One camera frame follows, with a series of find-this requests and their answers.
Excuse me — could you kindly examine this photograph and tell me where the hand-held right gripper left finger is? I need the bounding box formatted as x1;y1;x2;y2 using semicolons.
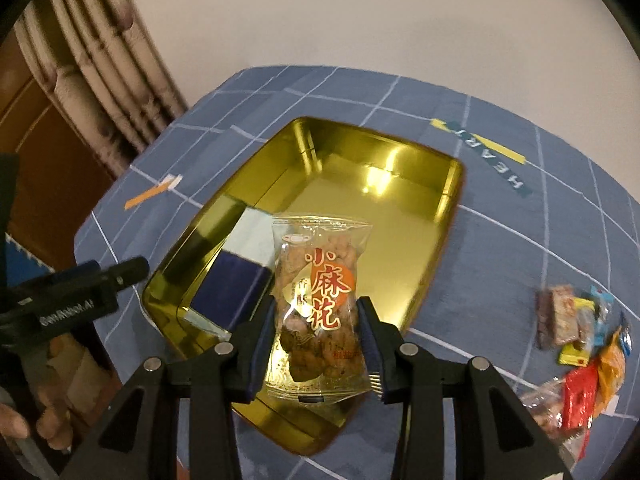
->
62;296;277;480

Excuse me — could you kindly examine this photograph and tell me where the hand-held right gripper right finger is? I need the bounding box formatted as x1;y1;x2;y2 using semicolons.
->
357;296;576;480

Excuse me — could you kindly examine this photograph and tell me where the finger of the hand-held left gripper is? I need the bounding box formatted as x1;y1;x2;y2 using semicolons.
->
97;256;150;288

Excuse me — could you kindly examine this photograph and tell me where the clear twisted dough snack packet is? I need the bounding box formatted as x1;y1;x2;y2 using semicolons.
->
264;215;375;402

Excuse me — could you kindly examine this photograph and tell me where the gold metal tin box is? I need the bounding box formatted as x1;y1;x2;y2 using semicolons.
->
141;116;463;457

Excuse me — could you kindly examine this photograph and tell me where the red snack packet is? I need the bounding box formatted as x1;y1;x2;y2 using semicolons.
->
561;362;601;433

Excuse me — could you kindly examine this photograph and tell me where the orange snack packet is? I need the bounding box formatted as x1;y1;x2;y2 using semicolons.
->
596;327;628;417

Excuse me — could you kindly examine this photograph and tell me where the dark blue snack packet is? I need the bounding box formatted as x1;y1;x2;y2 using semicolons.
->
616;310;632;356

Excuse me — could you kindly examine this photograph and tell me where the person's left hand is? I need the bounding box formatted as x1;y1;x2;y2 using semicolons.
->
0;332;123;456

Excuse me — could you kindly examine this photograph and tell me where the blue and white box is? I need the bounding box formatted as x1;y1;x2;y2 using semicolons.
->
186;205;277;338

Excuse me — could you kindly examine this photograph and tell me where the brown wooden furniture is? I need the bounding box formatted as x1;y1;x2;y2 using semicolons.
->
0;45;116;271

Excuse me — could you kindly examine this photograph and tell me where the blue grid tablecloth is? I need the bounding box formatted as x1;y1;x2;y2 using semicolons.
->
74;65;640;480

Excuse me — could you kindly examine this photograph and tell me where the clear brown snack packet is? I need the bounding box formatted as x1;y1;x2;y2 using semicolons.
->
519;377;593;461

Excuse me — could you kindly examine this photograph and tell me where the brown snack bar packet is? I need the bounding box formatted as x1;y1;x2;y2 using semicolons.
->
536;284;578;351

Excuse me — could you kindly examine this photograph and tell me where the yellow snack packet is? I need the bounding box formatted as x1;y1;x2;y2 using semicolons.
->
559;296;596;367

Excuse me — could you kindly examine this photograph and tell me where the beige pleated curtain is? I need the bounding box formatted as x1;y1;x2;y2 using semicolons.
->
12;0;188;181

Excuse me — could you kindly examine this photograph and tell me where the clear dark snack packet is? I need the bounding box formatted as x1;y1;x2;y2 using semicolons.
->
575;305;608;352

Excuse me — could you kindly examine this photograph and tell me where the light blue snack packet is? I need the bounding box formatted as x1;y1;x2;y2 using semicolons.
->
589;286;617;321

